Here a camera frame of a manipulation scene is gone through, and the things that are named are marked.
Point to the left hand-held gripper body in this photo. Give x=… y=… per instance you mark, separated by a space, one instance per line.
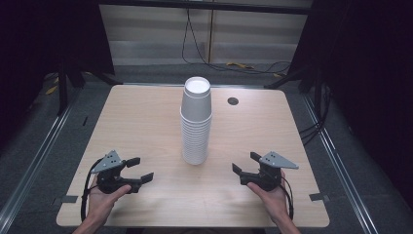
x=108 y=162

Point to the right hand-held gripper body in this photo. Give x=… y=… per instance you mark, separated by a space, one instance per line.
x=274 y=161

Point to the stack of white foam cups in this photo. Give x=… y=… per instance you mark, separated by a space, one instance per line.
x=195 y=143

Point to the person's right hand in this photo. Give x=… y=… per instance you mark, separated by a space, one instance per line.
x=276 y=201

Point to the person's left hand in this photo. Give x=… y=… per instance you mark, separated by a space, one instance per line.
x=100 y=204

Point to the grey tape strip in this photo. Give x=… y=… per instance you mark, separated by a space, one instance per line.
x=66 y=199
x=319 y=197

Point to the black round table grommet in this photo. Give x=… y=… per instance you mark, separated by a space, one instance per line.
x=232 y=101

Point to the small yellow tape scrap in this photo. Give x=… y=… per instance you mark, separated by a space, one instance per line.
x=278 y=75

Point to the black metal stand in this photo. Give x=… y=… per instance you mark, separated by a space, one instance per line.
x=62 y=91
x=292 y=78

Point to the long yellow tape scrap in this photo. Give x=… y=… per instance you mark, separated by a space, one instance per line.
x=239 y=65

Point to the black curtain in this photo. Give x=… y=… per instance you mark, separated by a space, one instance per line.
x=39 y=48
x=367 y=65

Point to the black metal crossbeam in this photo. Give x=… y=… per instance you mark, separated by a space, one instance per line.
x=207 y=6

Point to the metal floor rail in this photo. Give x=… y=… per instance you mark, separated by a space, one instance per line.
x=35 y=159
x=337 y=159

